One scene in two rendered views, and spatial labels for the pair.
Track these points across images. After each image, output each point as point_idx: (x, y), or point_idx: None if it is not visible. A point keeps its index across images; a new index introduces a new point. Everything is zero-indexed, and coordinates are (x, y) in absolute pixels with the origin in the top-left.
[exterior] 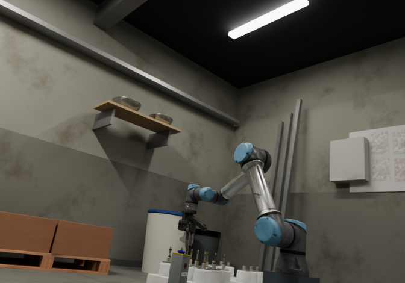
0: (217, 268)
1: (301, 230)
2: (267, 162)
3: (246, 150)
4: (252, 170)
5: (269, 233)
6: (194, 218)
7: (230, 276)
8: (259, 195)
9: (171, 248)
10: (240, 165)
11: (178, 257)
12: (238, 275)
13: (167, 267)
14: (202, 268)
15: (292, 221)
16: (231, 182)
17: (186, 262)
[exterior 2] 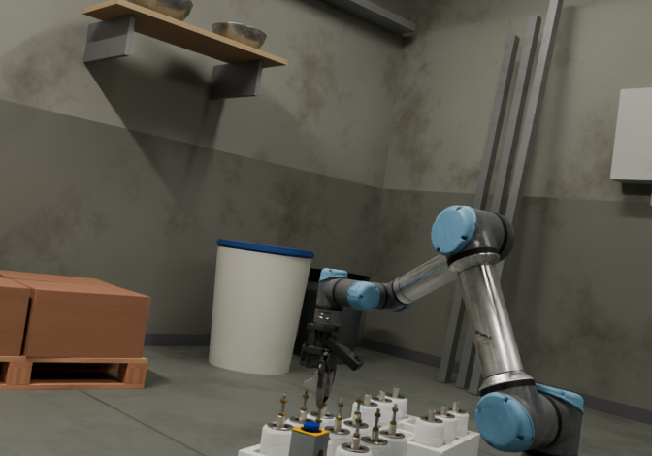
0: (381, 434)
1: (574, 412)
2: (506, 247)
3: (463, 229)
4: (473, 276)
5: (507, 431)
6: (335, 344)
7: (400, 417)
8: (488, 340)
9: (285, 399)
10: (446, 257)
11: (305, 439)
12: (419, 431)
13: (279, 439)
14: (352, 451)
15: (556, 395)
16: (417, 273)
17: (322, 448)
